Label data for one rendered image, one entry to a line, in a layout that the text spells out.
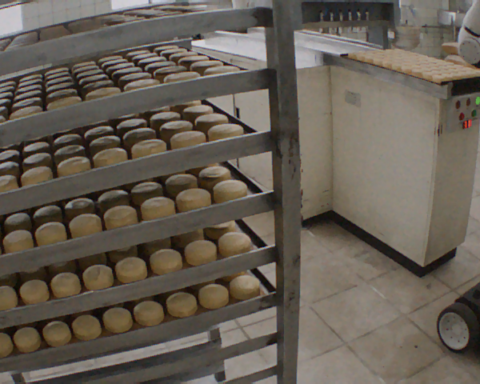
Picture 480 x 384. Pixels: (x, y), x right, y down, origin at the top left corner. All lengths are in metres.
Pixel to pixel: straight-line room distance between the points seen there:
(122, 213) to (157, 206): 0.05
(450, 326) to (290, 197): 1.27
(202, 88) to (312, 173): 1.83
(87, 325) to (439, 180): 1.54
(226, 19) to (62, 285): 0.45
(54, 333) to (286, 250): 0.40
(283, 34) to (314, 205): 1.93
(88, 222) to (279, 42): 0.36
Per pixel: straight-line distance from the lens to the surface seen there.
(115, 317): 0.82
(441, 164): 1.99
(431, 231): 2.11
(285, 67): 0.66
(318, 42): 2.90
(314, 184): 2.48
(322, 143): 2.43
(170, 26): 0.62
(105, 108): 0.62
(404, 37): 5.66
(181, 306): 0.82
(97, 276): 0.76
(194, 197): 0.75
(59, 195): 0.65
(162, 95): 0.63
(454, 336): 1.88
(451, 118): 1.93
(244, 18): 0.66
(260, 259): 0.78
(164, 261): 0.77
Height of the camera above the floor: 1.29
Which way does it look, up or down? 25 degrees down
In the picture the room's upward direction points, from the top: 4 degrees counter-clockwise
